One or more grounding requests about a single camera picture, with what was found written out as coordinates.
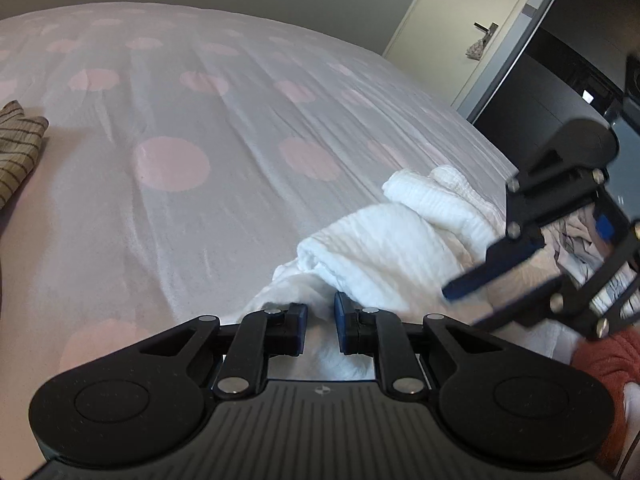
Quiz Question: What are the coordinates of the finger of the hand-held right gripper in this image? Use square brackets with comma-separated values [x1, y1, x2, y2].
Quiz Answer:
[442, 152, 608, 304]
[477, 230, 640, 342]

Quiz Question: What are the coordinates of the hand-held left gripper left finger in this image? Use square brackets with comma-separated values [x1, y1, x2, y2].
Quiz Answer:
[139, 302, 309, 397]

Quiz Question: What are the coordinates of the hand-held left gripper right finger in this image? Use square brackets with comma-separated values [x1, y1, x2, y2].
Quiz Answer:
[333, 291, 507, 397]

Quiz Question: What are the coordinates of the white towel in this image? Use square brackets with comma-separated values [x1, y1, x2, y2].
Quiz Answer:
[245, 164, 576, 383]

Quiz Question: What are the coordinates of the patterned grey white cloth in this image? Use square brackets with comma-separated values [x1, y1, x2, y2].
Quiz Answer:
[541, 207, 640, 322]

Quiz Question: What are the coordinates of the person's orange clothing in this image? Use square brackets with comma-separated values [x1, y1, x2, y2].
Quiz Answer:
[571, 329, 640, 468]

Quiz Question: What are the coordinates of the small hanging pouch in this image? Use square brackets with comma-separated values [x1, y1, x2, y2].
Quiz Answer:
[466, 35, 490, 62]

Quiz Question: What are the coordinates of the white door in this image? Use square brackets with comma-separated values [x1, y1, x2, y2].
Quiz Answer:
[382, 0, 551, 67]

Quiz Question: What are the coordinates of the pink polka dot bed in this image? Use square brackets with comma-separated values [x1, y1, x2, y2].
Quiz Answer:
[0, 2, 521, 393]

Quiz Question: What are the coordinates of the brown striped cloth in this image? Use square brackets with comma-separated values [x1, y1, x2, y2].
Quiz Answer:
[0, 100, 50, 211]

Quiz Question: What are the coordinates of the grey door frame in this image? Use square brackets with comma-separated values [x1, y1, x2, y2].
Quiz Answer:
[451, 0, 577, 122]

